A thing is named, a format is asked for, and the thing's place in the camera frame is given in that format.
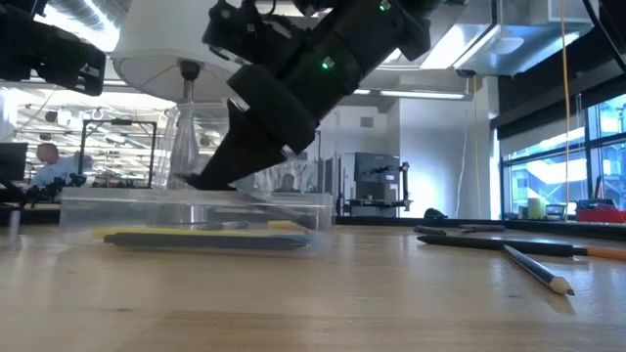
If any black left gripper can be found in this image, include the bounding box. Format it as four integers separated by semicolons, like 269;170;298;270
0;4;107;97

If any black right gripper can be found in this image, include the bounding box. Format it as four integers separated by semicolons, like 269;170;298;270
180;66;319;191

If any dark grey-blue pen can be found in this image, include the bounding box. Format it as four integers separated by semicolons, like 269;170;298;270
103;233;313;252

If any clear plastic supply box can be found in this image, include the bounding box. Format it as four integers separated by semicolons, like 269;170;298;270
59;100;338;256

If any black marker pen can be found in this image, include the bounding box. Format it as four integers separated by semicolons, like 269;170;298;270
417;234;588;259

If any dark blue pencil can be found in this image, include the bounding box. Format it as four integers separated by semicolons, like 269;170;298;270
502;243;576;297

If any orange pencil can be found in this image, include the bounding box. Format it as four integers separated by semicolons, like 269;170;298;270
574;246;626;262

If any person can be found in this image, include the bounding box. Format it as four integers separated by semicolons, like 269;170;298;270
272;172;300;195
28;142;94;190

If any black monitor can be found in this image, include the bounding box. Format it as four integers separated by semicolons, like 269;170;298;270
0;141;29;182

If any white shade table lamp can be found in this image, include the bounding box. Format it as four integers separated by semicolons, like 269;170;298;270
110;0;255;226

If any grey machine cabinet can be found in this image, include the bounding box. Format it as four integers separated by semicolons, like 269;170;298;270
341;152;403;218

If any ceiling light strip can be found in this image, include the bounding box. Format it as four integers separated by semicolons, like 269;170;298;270
379;89;466;101

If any yellow-green cup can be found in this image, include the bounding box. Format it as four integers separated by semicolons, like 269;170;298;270
526;197;547;221

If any red storage bin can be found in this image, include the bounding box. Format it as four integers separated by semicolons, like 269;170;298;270
575;198;626;225

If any black workstation frame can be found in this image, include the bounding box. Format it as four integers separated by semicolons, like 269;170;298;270
79;118;158;190

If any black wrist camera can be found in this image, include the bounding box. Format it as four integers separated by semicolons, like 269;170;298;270
201;0;314;89

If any yellow cable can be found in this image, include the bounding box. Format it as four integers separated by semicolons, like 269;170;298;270
559;0;571;219

